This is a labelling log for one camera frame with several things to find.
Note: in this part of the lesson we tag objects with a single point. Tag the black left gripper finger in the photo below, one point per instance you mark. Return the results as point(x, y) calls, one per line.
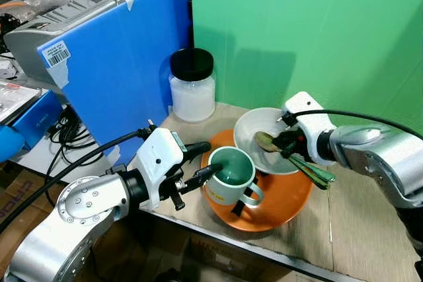
point(203, 175)
point(197, 149)

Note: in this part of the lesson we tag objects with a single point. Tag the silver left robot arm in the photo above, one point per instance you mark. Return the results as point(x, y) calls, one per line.
point(79, 211)

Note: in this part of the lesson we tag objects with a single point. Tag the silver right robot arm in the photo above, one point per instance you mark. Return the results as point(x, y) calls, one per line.
point(380, 156)

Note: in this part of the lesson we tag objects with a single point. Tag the white mug with green inside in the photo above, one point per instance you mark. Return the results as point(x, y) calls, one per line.
point(228, 179)

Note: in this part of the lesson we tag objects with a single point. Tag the white bowl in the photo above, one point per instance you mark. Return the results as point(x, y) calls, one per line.
point(254, 123)

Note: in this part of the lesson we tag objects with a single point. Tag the orange plate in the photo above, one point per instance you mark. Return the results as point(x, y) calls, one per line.
point(277, 196)

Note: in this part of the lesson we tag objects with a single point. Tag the white jar with black lid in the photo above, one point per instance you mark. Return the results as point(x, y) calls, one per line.
point(192, 94)

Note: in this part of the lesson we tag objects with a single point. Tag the green backdrop board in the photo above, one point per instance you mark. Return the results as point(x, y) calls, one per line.
point(310, 37)

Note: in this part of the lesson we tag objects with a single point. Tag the blue corrugated plastic board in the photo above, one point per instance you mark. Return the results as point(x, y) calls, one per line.
point(125, 64)

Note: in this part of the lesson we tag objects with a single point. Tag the blue box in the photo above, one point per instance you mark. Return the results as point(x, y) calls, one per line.
point(36, 118)

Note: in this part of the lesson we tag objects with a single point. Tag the printed brown cardboard box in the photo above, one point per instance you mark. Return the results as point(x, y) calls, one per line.
point(16, 196)

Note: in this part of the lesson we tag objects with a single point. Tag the white barcode label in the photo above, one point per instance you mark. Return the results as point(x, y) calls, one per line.
point(57, 54)

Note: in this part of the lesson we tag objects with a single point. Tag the grey printer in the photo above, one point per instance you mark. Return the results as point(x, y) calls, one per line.
point(39, 31)

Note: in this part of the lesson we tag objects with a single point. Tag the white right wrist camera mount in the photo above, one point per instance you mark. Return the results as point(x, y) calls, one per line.
point(310, 118)

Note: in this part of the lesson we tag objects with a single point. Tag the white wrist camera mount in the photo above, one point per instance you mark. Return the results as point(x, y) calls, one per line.
point(157, 160)
point(310, 118)

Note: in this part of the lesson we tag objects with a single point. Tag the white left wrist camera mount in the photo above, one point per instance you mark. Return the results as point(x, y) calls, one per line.
point(157, 160)

